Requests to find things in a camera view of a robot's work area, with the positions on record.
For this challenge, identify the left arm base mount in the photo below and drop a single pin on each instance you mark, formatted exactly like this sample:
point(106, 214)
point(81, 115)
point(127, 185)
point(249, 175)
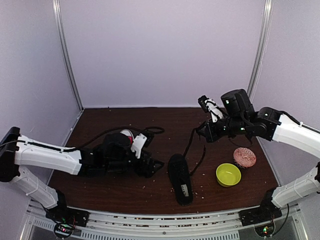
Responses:
point(66, 219)

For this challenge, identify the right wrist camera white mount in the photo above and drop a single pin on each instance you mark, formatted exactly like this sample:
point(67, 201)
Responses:
point(208, 105)

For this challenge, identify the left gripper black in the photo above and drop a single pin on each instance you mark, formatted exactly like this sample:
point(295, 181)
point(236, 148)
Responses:
point(148, 172)

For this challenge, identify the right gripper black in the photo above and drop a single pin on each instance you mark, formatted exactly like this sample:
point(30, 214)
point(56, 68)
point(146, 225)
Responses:
point(210, 135)

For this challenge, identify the left aluminium frame post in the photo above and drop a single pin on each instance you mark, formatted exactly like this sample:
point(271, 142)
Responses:
point(65, 53)

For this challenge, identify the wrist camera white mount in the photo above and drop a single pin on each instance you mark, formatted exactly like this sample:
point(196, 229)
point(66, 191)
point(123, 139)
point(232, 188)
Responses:
point(139, 142)
point(208, 105)

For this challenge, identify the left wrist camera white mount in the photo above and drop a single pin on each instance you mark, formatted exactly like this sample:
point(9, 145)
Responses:
point(139, 142)

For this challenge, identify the red canvas sneaker white laces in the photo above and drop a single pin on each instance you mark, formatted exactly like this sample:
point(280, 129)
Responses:
point(129, 134)

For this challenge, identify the front aluminium rail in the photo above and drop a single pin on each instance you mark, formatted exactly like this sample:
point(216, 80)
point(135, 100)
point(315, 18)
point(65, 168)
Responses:
point(219, 225)

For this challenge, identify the right aluminium frame post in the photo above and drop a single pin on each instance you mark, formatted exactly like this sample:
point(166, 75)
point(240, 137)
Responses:
point(261, 47)

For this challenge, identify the aluminium frame post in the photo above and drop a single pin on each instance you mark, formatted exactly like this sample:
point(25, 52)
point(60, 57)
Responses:
point(261, 47)
point(65, 53)

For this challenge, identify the upturned shoe orange sole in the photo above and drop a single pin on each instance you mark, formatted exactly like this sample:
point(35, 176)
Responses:
point(179, 174)

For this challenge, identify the red patterned bowl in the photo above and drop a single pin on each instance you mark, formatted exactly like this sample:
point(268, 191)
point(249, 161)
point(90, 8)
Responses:
point(244, 158)

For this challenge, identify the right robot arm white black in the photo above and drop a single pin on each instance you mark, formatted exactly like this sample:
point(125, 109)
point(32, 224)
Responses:
point(240, 118)

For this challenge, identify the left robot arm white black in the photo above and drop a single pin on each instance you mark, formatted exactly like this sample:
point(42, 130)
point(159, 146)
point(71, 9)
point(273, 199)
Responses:
point(122, 148)

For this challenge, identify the lime green bowl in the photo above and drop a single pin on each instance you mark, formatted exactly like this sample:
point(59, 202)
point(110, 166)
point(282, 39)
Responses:
point(228, 175)

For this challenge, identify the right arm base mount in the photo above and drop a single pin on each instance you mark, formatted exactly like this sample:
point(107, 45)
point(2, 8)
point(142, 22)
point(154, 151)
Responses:
point(262, 217)

